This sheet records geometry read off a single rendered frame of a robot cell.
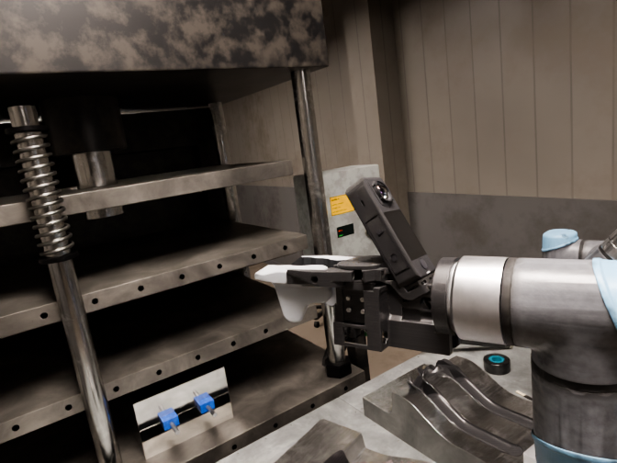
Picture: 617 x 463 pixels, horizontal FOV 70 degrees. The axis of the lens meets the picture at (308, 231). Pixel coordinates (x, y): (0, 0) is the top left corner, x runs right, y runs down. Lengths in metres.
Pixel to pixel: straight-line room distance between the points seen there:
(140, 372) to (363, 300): 0.99
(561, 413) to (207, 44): 1.10
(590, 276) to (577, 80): 2.40
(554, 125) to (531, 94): 0.22
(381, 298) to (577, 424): 0.18
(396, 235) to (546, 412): 0.19
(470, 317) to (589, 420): 0.11
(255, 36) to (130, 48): 0.34
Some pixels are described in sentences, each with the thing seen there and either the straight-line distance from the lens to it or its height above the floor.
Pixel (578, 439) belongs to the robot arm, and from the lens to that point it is 0.43.
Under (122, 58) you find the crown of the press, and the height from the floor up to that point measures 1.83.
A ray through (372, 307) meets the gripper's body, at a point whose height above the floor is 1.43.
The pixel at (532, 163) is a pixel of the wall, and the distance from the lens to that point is 2.90.
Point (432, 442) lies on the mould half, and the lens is 1.21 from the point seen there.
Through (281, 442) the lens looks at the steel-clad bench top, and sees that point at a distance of 1.35.
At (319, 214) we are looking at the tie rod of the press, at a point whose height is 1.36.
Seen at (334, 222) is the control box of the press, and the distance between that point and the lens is 1.62.
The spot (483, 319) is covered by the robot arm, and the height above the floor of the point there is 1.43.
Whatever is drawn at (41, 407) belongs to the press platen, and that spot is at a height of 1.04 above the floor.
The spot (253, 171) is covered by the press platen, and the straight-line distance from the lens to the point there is 1.41.
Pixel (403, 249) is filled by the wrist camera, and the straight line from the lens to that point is 0.42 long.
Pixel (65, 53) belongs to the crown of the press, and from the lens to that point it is 1.16.
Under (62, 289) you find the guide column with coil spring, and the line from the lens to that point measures 1.21.
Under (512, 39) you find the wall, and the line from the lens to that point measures 2.97.
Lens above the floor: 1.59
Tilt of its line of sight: 11 degrees down
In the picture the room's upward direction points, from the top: 8 degrees counter-clockwise
